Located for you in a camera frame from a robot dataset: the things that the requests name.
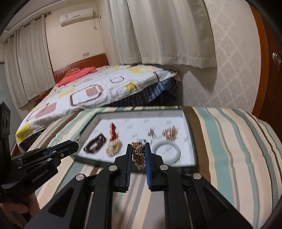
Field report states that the bed with patterned quilt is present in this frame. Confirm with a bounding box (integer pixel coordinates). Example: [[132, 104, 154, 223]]
[[15, 64, 180, 152]]

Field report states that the door lock knob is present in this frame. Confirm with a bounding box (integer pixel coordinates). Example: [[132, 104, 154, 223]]
[[272, 52, 281, 71]]

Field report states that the wooden headboard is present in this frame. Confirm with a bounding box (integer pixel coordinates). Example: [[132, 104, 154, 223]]
[[53, 53, 109, 83]]

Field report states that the pearl flower brooch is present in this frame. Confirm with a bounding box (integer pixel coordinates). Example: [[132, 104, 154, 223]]
[[162, 126, 178, 141]]

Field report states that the right white curtain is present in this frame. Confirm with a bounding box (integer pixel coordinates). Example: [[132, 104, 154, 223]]
[[128, 1, 216, 69]]

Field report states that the centre white curtain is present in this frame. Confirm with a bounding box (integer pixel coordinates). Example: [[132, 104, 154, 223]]
[[105, 1, 142, 64]]

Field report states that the pearl necklace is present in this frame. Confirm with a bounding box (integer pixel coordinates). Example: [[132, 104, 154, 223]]
[[106, 139, 123, 157]]

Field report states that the pink pillow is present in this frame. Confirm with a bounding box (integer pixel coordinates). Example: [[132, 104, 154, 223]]
[[56, 67, 98, 88]]

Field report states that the dark red bead bracelet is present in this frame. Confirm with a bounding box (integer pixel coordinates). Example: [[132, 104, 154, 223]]
[[83, 132, 108, 156]]

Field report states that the white jade bangle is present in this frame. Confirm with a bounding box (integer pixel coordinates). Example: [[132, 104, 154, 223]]
[[152, 140, 181, 164]]

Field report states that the silver rhinestone brooch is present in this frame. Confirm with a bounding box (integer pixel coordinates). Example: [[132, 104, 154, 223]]
[[74, 134, 81, 143]]

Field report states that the white curtain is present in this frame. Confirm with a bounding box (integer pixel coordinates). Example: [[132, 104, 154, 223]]
[[105, 1, 142, 64], [128, 1, 216, 69]]

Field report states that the left window curtain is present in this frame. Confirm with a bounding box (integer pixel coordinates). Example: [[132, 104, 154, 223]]
[[5, 15, 56, 108]]

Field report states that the gold chain necklace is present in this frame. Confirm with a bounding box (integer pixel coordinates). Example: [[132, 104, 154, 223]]
[[130, 141, 146, 171]]

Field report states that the red knot gold ingot charm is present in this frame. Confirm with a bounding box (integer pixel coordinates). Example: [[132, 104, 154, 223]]
[[110, 123, 118, 141]]

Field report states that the striped tablecloth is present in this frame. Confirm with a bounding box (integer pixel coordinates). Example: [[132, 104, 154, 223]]
[[29, 106, 281, 228]]

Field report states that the black gourd pendant tassel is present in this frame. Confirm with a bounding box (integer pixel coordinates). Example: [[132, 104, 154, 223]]
[[136, 138, 147, 145]]

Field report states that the left hand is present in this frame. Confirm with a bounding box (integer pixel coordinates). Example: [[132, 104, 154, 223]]
[[1, 192, 40, 228]]

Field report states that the wooden door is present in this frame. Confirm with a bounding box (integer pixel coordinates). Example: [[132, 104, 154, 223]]
[[250, 5, 281, 138]]

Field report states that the green jewelry tray box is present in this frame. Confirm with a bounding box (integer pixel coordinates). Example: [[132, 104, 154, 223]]
[[72, 108, 197, 168]]

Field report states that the white air conditioner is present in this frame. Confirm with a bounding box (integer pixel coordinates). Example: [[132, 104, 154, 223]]
[[60, 8, 93, 27]]

